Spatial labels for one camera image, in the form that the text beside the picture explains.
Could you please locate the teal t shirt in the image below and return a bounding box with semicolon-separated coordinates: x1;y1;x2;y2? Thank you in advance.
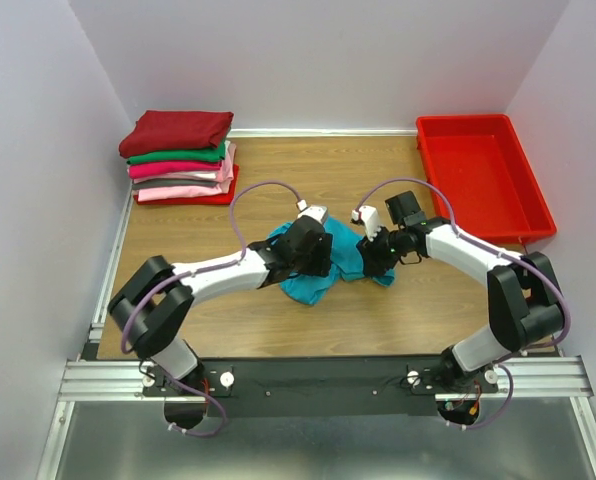
280;217;366;306

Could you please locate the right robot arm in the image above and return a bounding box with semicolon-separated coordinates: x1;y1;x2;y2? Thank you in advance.
351;191;567;389

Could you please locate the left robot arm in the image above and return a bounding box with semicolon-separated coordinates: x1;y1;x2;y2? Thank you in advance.
107;216;333;389

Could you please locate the green folded shirt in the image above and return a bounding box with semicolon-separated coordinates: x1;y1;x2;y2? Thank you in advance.
127;140;229;165

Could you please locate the red plastic bin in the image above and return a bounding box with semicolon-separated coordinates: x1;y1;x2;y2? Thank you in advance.
416;114;557;246

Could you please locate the grey folded shirt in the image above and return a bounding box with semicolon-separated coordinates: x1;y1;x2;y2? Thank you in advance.
132;178;218;190

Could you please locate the magenta folded shirt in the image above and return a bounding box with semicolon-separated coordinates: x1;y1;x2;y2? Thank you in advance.
128;161;223;179

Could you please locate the dark red folded shirt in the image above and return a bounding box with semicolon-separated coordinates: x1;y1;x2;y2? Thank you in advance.
118;110;234;158

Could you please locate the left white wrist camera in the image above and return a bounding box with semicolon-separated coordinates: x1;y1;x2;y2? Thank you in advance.
296;200;329;225

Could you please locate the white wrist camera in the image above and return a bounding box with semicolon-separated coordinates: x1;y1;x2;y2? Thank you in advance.
351;205;383;242
296;200;329;225

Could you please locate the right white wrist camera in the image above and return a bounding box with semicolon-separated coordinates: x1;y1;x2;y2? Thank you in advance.
351;205;383;242

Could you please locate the back aluminium rail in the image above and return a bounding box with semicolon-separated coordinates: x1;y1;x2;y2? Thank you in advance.
229;128;418;138

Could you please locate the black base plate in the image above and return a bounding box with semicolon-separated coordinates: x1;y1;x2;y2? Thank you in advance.
142;355;499;420

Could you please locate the aluminium frame rail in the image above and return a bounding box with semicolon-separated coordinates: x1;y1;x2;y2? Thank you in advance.
58;357;593;402

